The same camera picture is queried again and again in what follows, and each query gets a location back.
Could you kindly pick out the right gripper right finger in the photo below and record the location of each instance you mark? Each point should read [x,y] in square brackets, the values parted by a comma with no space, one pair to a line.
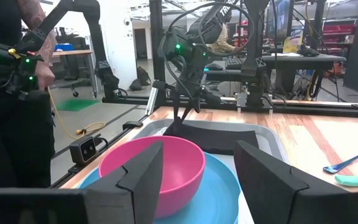
[269,193]

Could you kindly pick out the black desk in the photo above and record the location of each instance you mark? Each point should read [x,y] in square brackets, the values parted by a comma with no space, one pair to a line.
[306,59]

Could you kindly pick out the black cloth napkin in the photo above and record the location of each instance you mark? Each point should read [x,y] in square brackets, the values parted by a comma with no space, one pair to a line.
[216,140]

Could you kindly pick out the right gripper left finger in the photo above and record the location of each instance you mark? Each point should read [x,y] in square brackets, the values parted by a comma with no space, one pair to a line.
[141,186]

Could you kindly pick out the red storage bin rack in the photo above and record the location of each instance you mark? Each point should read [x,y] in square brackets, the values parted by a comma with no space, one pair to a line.
[337,29]

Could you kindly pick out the person's hand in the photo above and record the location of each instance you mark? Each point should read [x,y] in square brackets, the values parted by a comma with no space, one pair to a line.
[45,71]

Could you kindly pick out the blue plate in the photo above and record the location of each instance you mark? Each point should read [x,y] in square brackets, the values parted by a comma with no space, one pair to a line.
[219,193]

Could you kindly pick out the black frame clip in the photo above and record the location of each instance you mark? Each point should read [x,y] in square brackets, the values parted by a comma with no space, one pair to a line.
[132,125]

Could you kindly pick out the wooden top cart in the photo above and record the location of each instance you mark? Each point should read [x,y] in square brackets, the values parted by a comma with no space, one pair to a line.
[73,53]

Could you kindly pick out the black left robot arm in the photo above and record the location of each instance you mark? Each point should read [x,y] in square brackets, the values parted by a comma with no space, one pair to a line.
[210,21]

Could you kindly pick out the white dome camera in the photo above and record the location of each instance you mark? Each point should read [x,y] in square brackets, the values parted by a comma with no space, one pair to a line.
[127,21]

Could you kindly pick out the black computer mouse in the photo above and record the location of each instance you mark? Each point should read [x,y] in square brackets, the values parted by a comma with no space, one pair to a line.
[215,67]

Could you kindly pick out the green floor mat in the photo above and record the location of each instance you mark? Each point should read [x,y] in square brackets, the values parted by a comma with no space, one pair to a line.
[76,105]

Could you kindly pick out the black keyboard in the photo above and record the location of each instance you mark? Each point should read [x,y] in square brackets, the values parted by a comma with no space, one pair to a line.
[235,63]

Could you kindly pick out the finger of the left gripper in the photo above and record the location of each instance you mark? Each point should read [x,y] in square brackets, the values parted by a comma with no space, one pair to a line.
[190,113]
[176,112]

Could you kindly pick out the dark bag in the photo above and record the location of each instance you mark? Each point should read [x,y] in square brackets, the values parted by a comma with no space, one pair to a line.
[141,77]

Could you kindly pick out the blue bin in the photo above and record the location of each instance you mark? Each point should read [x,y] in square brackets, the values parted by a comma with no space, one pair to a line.
[64,47]

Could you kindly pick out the black aluminium table frame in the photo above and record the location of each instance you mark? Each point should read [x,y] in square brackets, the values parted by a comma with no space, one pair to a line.
[156,46]

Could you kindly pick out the black table-level camera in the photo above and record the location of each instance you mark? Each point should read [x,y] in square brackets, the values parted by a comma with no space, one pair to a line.
[84,151]

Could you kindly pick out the black monitor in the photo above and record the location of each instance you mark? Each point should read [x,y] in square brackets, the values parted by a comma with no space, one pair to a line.
[280,18]

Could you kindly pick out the gray plastic tray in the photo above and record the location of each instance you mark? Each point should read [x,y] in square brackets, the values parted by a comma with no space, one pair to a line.
[267,143]

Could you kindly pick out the person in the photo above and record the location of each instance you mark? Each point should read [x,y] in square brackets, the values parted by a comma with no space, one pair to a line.
[11,140]
[221,43]

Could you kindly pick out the pink bowl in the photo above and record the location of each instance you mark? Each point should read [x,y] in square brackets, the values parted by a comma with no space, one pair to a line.
[182,168]

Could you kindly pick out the black pouch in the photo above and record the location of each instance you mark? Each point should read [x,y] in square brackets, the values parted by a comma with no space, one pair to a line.
[308,51]

